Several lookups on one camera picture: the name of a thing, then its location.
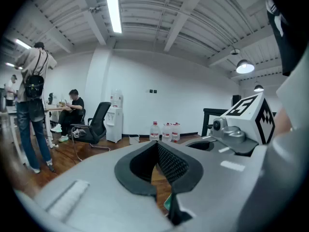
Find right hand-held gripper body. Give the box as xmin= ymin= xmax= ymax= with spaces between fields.
xmin=209 ymin=92 xmax=276 ymax=158

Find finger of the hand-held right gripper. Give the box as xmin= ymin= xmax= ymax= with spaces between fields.
xmin=185 ymin=137 xmax=232 ymax=154

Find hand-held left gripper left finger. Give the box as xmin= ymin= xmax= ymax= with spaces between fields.
xmin=35 ymin=141 xmax=172 ymax=232

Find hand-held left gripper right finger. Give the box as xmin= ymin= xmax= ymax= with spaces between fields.
xmin=157 ymin=141 xmax=267 ymax=232

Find mint green handheld object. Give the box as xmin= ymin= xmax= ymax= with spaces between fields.
xmin=163 ymin=193 xmax=172 ymax=209

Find person's right forearm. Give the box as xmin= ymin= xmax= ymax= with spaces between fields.
xmin=274 ymin=107 xmax=293 ymax=136

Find clear water jug red label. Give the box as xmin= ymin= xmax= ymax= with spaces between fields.
xmin=149 ymin=121 xmax=161 ymax=142
xmin=171 ymin=122 xmax=182 ymax=142
xmin=161 ymin=122 xmax=173 ymax=143

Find grey spare gripper device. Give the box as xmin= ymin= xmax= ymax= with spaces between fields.
xmin=71 ymin=127 xmax=87 ymax=139

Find large black pendant lamp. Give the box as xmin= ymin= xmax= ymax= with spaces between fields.
xmin=236 ymin=58 xmax=255 ymax=74

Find white water dispenser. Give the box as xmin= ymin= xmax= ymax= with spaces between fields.
xmin=105 ymin=105 xmax=124 ymax=144

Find black office chair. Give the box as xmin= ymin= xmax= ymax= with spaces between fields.
xmin=69 ymin=101 xmax=112 ymax=152

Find wooden desk white legs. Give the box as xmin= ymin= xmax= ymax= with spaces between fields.
xmin=44 ymin=104 xmax=72 ymax=149

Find clear dispenser water bottle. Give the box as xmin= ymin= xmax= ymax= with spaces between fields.
xmin=110 ymin=88 xmax=123 ymax=108

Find person's black t-shirt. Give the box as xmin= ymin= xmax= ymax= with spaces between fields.
xmin=265 ymin=0 xmax=309 ymax=77

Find long fluorescent ceiling light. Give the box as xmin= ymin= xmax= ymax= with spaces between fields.
xmin=104 ymin=0 xmax=123 ymax=34

